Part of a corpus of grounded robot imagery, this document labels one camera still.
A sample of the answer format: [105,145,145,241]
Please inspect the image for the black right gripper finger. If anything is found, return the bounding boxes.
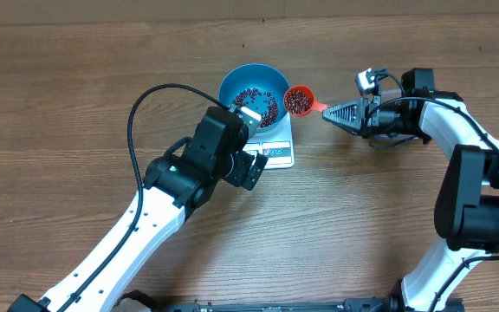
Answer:
[322,98,362,120]
[323,116,361,135]

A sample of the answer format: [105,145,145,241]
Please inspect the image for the red measuring scoop blue handle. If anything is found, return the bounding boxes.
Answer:
[283,85,329,117]

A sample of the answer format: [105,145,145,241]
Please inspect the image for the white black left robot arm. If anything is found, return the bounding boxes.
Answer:
[9,107,267,312]

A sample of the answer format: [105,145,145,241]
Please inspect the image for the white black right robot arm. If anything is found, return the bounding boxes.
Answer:
[321,68,499,311]

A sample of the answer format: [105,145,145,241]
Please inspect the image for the white digital kitchen scale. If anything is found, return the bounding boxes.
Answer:
[243,111,295,170]

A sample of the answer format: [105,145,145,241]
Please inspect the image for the teal plastic bowl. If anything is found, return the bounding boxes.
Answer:
[218,63,289,133]

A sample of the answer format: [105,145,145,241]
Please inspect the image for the red adzuki beans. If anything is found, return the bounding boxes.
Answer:
[284,89,312,114]

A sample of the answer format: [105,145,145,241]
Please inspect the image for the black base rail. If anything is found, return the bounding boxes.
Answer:
[113,289,465,312]

